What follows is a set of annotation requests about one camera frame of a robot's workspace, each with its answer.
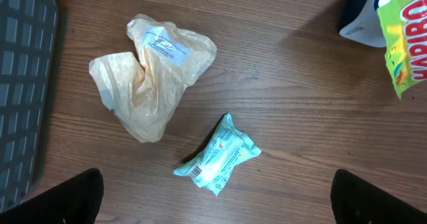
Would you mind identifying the teal snack packet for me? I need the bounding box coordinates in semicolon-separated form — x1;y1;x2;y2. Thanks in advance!
173;113;262;195

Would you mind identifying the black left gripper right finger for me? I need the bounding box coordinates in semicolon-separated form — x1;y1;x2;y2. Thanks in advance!
330;169;426;224

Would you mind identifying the beige snack bag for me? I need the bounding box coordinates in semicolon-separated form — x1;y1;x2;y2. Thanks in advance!
89;14;217;143

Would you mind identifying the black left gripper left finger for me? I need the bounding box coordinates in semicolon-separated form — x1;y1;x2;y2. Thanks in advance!
1;168;104;224

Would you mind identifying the white barcode scanner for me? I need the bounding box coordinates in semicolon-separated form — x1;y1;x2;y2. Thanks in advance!
339;0;391;47

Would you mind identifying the green candy bag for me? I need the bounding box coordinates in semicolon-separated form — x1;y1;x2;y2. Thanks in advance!
376;0;426;98

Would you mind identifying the grey plastic shopping basket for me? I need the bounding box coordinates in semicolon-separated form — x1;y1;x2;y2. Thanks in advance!
1;0;65;212

